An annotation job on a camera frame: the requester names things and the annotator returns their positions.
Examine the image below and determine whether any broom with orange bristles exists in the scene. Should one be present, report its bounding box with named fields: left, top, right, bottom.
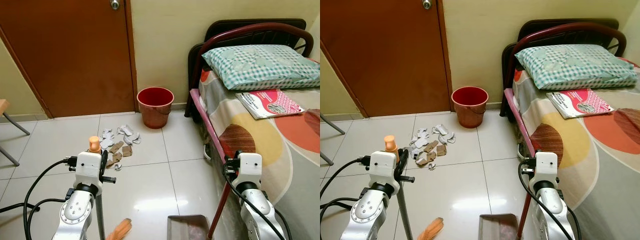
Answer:
left=383, top=134, right=445, bottom=240
left=88, top=135, right=134, bottom=240

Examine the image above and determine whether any grey dustpan with red handle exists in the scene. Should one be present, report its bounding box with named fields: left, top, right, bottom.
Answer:
left=166, top=180, right=232, bottom=240
left=478, top=192, right=534, bottom=240

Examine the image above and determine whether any grey bed sheet with circles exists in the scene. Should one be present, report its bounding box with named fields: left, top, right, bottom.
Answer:
left=512, top=57, right=640, bottom=240
left=198, top=59, right=321, bottom=240

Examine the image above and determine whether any red plastic bucket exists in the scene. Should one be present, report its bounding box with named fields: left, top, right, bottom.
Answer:
left=136, top=86, right=175, bottom=130
left=451, top=86, right=490, bottom=129

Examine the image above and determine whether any red and white book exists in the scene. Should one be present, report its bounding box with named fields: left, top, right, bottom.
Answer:
left=545, top=88, right=616, bottom=120
left=235, top=89, right=305, bottom=121

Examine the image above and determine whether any chair with grey metal legs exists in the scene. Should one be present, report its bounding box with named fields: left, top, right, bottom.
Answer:
left=0, top=98, right=31, bottom=167
left=320, top=113, right=346, bottom=166

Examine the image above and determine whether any teal checked pillow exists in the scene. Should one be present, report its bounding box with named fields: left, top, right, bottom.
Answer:
left=514, top=43, right=640, bottom=92
left=201, top=44, right=321, bottom=92

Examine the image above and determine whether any brown wooden door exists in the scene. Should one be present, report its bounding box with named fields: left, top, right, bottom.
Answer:
left=0, top=0, right=139, bottom=119
left=320, top=0, right=454, bottom=119

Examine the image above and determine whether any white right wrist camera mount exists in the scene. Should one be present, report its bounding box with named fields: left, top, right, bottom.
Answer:
left=528, top=152, right=559, bottom=189
left=236, top=152, right=264, bottom=187

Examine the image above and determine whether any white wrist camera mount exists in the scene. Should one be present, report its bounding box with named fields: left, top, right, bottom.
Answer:
left=236, top=152, right=264, bottom=187
left=74, top=151, right=104, bottom=187
left=528, top=152, right=559, bottom=189
left=368, top=151, right=401, bottom=187

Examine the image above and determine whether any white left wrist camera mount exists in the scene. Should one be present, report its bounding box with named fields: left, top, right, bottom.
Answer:
left=368, top=151, right=401, bottom=187
left=74, top=151, right=104, bottom=187

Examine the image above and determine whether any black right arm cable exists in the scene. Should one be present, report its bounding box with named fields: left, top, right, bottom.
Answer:
left=226, top=170, right=292, bottom=240
left=519, top=166, right=581, bottom=240

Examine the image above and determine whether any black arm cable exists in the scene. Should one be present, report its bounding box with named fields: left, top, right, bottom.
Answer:
left=519, top=166, right=581, bottom=240
left=0, top=156, right=79, bottom=240
left=226, top=170, right=292, bottom=240
left=320, top=156, right=373, bottom=240

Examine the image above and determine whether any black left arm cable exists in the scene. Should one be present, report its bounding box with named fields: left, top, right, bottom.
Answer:
left=0, top=156, right=79, bottom=240
left=320, top=156, right=373, bottom=240

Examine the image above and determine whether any maroon metal bed frame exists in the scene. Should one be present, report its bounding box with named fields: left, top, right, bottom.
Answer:
left=184, top=18, right=321, bottom=183
left=499, top=18, right=629, bottom=163

